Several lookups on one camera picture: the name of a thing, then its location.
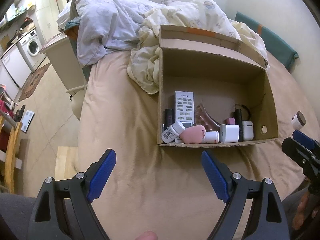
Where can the brown floor rug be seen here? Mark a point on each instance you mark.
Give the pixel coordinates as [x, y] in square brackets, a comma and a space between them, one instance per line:
[32, 80]

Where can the white labelled pill bottle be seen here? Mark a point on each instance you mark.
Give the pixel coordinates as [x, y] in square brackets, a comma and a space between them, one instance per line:
[172, 131]

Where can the cardboard box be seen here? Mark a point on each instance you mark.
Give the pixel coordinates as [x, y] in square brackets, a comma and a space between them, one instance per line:
[215, 87]

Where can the white bathroom scale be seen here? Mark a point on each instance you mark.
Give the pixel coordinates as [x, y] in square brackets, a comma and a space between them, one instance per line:
[27, 120]

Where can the person's right hand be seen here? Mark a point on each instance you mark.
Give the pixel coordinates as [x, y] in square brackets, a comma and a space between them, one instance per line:
[303, 210]

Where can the red bag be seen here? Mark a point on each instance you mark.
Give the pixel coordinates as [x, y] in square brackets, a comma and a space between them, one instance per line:
[3, 130]

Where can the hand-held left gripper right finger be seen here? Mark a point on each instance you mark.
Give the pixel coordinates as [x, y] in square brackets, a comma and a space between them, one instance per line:
[216, 177]

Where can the white bedside table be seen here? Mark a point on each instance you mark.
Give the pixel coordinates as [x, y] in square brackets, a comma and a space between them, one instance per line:
[65, 60]

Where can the white power adapter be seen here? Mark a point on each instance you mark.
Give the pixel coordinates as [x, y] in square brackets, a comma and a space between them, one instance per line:
[229, 133]

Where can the pink perfume bottle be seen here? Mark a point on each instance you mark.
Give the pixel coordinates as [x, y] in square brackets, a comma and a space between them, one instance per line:
[230, 121]

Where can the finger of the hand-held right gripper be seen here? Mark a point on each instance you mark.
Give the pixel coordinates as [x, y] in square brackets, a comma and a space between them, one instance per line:
[303, 137]
[296, 150]

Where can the person's left leg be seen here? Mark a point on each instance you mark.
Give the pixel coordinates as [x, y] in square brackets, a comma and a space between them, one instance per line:
[15, 217]

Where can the black cosmetic tube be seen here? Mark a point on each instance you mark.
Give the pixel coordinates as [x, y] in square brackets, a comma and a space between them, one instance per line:
[169, 116]

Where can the white duvet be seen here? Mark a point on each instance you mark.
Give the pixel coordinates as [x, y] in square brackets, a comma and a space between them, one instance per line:
[100, 17]

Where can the white earbuds case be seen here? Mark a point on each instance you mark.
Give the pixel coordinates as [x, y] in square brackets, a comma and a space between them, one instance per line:
[247, 130]

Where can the black slippers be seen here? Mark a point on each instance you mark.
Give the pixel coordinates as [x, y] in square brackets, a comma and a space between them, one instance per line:
[20, 112]

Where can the wooden chair frame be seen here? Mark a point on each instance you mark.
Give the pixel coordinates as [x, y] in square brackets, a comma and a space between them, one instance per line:
[11, 150]

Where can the green headboard cushion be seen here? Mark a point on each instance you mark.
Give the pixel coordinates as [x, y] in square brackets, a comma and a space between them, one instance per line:
[270, 40]

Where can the white closet door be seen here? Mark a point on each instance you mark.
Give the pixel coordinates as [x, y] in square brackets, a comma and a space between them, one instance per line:
[47, 12]

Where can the cream printed duvet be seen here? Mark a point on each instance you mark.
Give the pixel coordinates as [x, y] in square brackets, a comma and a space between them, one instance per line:
[147, 75]

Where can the pink hand warmer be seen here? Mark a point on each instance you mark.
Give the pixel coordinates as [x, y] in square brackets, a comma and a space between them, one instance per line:
[192, 133]

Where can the white remote control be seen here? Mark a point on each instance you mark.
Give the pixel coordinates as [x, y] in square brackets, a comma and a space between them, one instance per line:
[184, 105]

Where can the white floor cabinets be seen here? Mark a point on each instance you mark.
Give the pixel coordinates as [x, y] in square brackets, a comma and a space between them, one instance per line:
[11, 65]

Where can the white washing machine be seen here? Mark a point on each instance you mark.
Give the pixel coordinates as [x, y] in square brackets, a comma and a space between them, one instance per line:
[31, 46]

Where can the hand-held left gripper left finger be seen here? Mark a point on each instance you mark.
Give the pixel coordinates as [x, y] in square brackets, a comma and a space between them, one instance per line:
[101, 177]

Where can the white jar with brown lid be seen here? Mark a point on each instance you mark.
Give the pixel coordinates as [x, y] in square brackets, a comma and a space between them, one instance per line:
[298, 121]

